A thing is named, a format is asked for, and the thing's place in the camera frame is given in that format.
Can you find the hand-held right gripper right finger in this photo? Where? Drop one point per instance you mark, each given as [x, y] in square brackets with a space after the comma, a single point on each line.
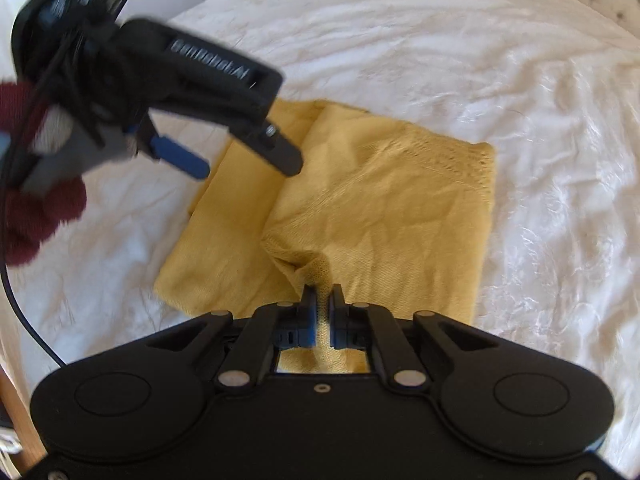
[345, 325]

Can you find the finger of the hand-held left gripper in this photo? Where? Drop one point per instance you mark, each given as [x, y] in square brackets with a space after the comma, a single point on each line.
[182, 157]
[280, 152]

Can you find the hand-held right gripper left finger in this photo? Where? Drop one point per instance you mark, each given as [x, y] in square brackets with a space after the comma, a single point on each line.
[312, 330]

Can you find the yellow knit sweater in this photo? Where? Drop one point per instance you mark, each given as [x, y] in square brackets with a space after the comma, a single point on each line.
[390, 210]

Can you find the person's left hand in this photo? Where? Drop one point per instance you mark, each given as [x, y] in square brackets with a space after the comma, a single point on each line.
[35, 220]

